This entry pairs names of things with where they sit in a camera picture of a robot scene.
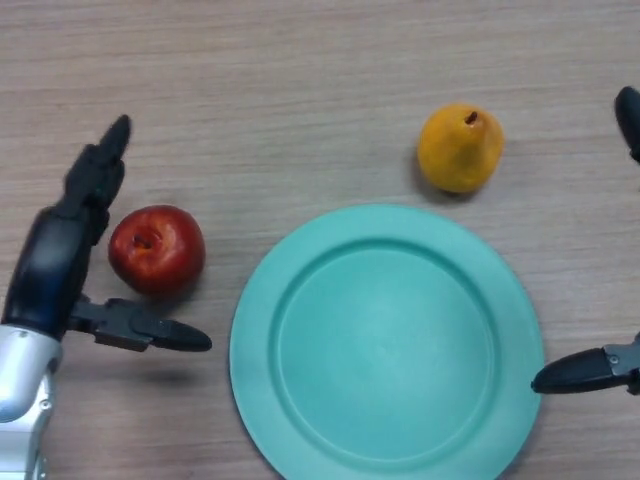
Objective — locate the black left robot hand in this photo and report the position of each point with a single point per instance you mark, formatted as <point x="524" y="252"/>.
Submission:
<point x="47" y="270"/>

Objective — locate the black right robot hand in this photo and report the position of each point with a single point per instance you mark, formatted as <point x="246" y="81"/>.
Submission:
<point x="575" y="372"/>

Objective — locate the red apple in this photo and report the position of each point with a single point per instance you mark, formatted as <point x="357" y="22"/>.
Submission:
<point x="157" y="250"/>

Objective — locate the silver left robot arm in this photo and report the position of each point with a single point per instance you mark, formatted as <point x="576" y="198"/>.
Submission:
<point x="25" y="390"/>

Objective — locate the green round plate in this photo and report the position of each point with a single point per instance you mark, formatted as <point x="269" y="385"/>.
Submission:
<point x="387" y="350"/>

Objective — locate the yellow pear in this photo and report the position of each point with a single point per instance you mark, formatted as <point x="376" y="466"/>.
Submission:
<point x="460" y="150"/>

